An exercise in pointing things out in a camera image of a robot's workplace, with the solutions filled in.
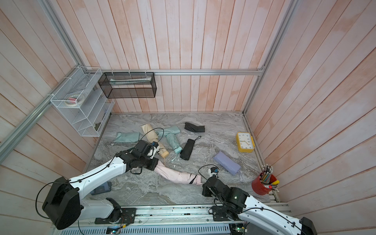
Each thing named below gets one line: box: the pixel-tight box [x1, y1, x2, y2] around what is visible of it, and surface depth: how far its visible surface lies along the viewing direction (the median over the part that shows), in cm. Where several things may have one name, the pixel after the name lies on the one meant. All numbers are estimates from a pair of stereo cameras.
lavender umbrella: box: [213, 150, 241, 176], surface depth 92 cm
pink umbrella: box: [176, 171, 204, 186], surface depth 84 cm
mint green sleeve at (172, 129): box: [157, 125, 181, 138], surface depth 108 cm
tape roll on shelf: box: [65, 94, 86, 107], surface depth 75 cm
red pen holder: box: [251, 163, 281, 196], surface depth 75 cm
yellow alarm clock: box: [235, 132, 256, 154], surface depth 100 cm
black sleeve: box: [184, 121, 206, 133], surface depth 109 cm
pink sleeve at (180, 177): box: [154, 160, 191, 185], surface depth 84 cm
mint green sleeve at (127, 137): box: [113, 132, 141, 143], surface depth 106 cm
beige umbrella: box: [157, 142, 170, 159], surface depth 96 cm
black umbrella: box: [180, 135, 202, 161], surface depth 98 cm
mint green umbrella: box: [165, 132, 183, 154], surface depth 100 cm
